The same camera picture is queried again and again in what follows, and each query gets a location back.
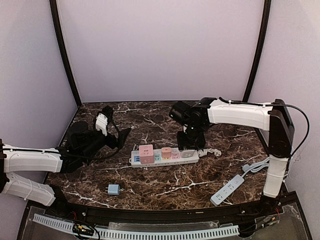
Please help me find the white cube socket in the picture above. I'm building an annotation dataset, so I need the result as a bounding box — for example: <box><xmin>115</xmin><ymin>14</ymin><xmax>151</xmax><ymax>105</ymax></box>
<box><xmin>180</xmin><ymin>149</ymin><xmax>196</xmax><ymax>158</ymax></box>

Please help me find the white multicolour power strip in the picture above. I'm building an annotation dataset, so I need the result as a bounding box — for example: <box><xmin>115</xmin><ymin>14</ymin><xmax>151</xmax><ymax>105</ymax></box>
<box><xmin>130</xmin><ymin>147</ymin><xmax>200</xmax><ymax>168</ymax></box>

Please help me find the pink cube socket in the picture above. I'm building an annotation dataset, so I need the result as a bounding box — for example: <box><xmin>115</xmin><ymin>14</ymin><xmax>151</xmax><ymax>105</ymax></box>
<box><xmin>139</xmin><ymin>144</ymin><xmax>155</xmax><ymax>164</ymax></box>

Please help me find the pink usb charger plug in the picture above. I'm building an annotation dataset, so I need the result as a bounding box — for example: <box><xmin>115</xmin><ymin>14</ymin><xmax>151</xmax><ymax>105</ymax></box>
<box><xmin>161</xmin><ymin>147</ymin><xmax>172</xmax><ymax>160</ymax></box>

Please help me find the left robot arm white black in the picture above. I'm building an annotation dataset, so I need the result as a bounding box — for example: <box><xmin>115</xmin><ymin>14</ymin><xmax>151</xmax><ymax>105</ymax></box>
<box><xmin>0</xmin><ymin>121</ymin><xmax>131</xmax><ymax>206</ymax></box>

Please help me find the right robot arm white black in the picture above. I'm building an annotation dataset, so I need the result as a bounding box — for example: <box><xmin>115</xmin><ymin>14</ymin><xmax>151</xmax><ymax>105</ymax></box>
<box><xmin>169</xmin><ymin>97</ymin><xmax>296</xmax><ymax>198</ymax></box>

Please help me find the blue usb charger plug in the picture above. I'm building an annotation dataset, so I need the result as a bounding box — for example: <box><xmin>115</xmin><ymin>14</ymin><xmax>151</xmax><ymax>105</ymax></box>
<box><xmin>106</xmin><ymin>184</ymin><xmax>120</xmax><ymax>196</ymax></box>

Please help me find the light blue power strip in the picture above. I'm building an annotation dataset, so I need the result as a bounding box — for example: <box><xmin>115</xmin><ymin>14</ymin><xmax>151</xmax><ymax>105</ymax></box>
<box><xmin>210</xmin><ymin>174</ymin><xmax>245</xmax><ymax>207</ymax></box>

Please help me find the small circuit board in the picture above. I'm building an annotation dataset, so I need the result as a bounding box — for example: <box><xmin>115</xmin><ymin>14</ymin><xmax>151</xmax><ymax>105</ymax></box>
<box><xmin>72</xmin><ymin>223</ymin><xmax>95</xmax><ymax>236</ymax></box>

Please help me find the white power strip cable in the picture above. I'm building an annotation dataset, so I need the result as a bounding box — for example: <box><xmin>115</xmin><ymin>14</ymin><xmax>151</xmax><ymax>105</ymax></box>
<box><xmin>197</xmin><ymin>147</ymin><xmax>223</xmax><ymax>158</ymax></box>

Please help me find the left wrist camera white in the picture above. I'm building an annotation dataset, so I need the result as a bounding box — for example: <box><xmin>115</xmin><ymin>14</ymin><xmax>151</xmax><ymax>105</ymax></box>
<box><xmin>93</xmin><ymin>113</ymin><xmax>109</xmax><ymax>136</ymax></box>

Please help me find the grey power strip cable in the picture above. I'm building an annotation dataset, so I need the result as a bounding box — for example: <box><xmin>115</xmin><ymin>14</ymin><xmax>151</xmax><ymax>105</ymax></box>
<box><xmin>241</xmin><ymin>157</ymin><xmax>272</xmax><ymax>176</ymax></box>

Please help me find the light blue cable duct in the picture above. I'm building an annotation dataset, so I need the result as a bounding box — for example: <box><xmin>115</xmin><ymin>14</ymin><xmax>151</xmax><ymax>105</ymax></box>
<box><xmin>32</xmin><ymin>213</ymin><xmax>240</xmax><ymax>240</ymax></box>

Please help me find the black front rail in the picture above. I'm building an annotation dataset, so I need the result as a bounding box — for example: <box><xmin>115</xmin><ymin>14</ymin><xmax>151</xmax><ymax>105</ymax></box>
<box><xmin>51</xmin><ymin>199</ymin><xmax>278</xmax><ymax>225</ymax></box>

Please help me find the left black frame post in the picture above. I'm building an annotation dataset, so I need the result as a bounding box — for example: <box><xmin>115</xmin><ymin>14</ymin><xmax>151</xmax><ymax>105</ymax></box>
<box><xmin>49</xmin><ymin>0</ymin><xmax>82</xmax><ymax>108</ymax></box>

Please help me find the black frame post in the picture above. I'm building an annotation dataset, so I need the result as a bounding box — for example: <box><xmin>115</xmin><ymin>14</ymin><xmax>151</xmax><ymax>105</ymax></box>
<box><xmin>242</xmin><ymin>0</ymin><xmax>272</xmax><ymax>102</ymax></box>
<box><xmin>49</xmin><ymin>0</ymin><xmax>82</xmax><ymax>108</ymax></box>

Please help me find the right black frame post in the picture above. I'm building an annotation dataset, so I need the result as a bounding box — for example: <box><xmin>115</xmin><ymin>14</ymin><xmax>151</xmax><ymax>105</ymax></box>
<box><xmin>242</xmin><ymin>0</ymin><xmax>272</xmax><ymax>102</ymax></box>

